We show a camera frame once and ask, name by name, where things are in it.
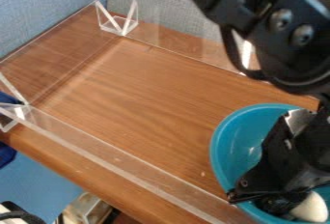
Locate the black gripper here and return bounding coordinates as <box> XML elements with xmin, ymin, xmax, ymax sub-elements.
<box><xmin>226</xmin><ymin>150</ymin><xmax>330</xmax><ymax>217</ymax></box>

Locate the white and orange toy mushroom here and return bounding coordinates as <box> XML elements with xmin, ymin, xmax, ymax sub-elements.
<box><xmin>290</xmin><ymin>191</ymin><xmax>329</xmax><ymax>223</ymax></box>

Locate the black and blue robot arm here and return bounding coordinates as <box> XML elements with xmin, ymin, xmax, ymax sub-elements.
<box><xmin>193</xmin><ymin>0</ymin><xmax>330</xmax><ymax>222</ymax></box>

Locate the blue plastic bowl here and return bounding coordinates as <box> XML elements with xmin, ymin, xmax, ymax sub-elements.
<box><xmin>210</xmin><ymin>103</ymin><xmax>330</xmax><ymax>224</ymax></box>

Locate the clear acrylic table barrier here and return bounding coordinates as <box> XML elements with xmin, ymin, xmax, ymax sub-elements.
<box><xmin>0</xmin><ymin>0</ymin><xmax>330</xmax><ymax>224</ymax></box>

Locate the black and white wheel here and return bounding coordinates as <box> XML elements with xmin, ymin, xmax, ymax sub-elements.
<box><xmin>0</xmin><ymin>201</ymin><xmax>46</xmax><ymax>224</ymax></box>

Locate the dark blue object at left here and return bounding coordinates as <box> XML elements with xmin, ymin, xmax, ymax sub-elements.
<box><xmin>0</xmin><ymin>91</ymin><xmax>22</xmax><ymax>169</ymax></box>

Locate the metal frame under table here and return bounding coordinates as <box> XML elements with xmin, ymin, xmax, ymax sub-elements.
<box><xmin>55</xmin><ymin>192</ymin><xmax>114</xmax><ymax>224</ymax></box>

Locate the black cable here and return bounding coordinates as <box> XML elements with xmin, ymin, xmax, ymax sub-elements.
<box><xmin>218</xmin><ymin>23</ymin><xmax>273</xmax><ymax>82</ymax></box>

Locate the clear acrylic corner bracket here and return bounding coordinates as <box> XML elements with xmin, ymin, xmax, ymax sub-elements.
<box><xmin>94</xmin><ymin>1</ymin><xmax>139</xmax><ymax>37</ymax></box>

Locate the clear acrylic left bracket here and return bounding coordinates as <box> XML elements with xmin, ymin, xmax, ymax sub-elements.
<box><xmin>0</xmin><ymin>72</ymin><xmax>30</xmax><ymax>132</ymax></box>

